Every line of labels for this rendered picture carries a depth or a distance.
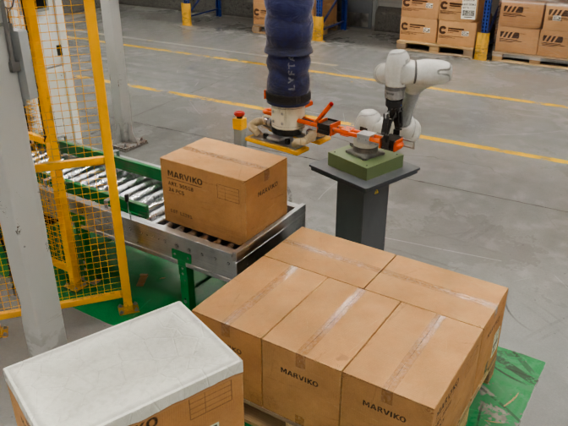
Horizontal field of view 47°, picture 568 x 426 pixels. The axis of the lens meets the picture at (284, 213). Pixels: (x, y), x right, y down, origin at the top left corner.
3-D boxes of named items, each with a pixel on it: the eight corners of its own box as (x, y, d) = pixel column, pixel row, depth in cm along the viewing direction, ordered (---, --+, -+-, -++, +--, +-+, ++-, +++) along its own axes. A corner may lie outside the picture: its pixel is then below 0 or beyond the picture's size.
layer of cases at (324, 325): (196, 376, 324) (191, 309, 306) (301, 284, 398) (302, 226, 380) (423, 483, 266) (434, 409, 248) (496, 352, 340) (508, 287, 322)
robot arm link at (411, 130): (382, 124, 408) (417, 125, 407) (382, 148, 402) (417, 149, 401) (398, 52, 336) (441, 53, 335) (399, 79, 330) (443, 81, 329)
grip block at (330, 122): (315, 133, 319) (315, 121, 316) (327, 128, 325) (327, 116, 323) (330, 137, 314) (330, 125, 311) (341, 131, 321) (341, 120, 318)
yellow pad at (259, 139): (244, 140, 337) (244, 131, 335) (257, 135, 344) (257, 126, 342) (297, 155, 318) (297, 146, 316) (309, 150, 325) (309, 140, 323)
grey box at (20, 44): (2, 93, 298) (-12, 26, 285) (12, 90, 302) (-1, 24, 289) (30, 100, 289) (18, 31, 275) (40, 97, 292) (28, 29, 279)
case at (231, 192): (165, 220, 386) (159, 157, 368) (208, 196, 416) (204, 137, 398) (247, 248, 356) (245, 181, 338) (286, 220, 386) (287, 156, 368)
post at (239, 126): (237, 254, 458) (232, 118, 413) (243, 250, 463) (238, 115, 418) (244, 257, 455) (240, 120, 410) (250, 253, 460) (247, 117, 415)
